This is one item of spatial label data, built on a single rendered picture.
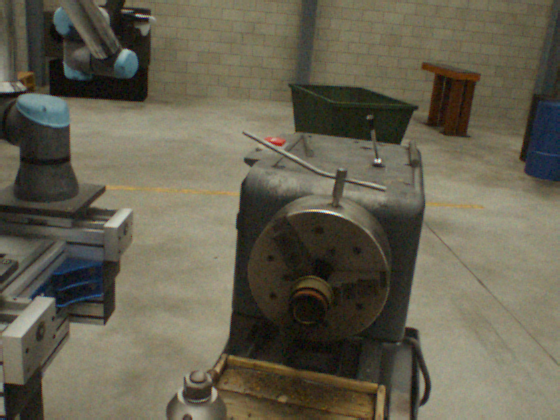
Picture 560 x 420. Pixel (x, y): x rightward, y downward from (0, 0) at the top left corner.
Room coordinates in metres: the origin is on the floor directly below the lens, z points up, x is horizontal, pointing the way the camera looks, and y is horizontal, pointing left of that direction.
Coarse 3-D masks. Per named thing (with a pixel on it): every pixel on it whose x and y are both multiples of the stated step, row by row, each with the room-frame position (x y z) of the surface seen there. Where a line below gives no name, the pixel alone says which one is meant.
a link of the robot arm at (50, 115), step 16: (32, 96) 1.36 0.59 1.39; (48, 96) 1.39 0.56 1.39; (16, 112) 1.32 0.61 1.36; (32, 112) 1.29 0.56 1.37; (48, 112) 1.30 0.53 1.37; (64, 112) 1.33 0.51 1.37; (16, 128) 1.30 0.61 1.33; (32, 128) 1.29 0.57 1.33; (48, 128) 1.30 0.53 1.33; (64, 128) 1.33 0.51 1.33; (16, 144) 1.33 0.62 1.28; (32, 144) 1.29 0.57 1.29; (48, 144) 1.30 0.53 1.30; (64, 144) 1.33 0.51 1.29
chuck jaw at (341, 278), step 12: (336, 276) 1.13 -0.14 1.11; (348, 276) 1.13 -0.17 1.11; (360, 276) 1.13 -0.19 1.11; (372, 276) 1.12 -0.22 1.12; (384, 276) 1.15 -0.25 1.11; (336, 288) 1.08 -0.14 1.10; (348, 288) 1.10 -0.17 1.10; (360, 288) 1.12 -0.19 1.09; (372, 288) 1.11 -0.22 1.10; (336, 300) 1.08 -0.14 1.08
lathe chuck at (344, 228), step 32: (320, 224) 1.17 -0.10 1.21; (352, 224) 1.16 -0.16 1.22; (256, 256) 1.20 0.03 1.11; (320, 256) 1.17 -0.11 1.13; (352, 256) 1.16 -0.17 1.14; (384, 256) 1.15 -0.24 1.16; (256, 288) 1.20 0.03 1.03; (288, 288) 1.18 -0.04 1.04; (384, 288) 1.15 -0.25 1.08; (352, 320) 1.16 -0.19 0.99
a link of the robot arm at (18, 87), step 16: (0, 0) 1.37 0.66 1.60; (0, 16) 1.37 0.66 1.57; (0, 32) 1.37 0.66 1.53; (16, 32) 1.41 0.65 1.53; (0, 48) 1.36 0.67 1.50; (16, 48) 1.41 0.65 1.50; (0, 64) 1.36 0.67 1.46; (16, 64) 1.40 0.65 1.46; (0, 80) 1.36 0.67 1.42; (16, 80) 1.40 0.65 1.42; (0, 96) 1.35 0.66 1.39; (16, 96) 1.37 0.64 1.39; (0, 112) 1.33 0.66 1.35; (0, 128) 1.33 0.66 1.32
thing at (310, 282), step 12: (312, 276) 1.08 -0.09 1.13; (300, 288) 1.06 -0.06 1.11; (312, 288) 1.05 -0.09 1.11; (324, 288) 1.07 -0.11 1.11; (288, 300) 1.06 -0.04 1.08; (300, 300) 1.03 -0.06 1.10; (312, 300) 1.02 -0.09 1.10; (324, 300) 1.04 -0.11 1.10; (288, 312) 1.03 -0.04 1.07; (300, 312) 1.06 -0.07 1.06; (312, 312) 1.07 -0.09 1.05; (324, 312) 1.02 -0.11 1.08; (300, 324) 1.03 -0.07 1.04; (312, 324) 1.03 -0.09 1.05
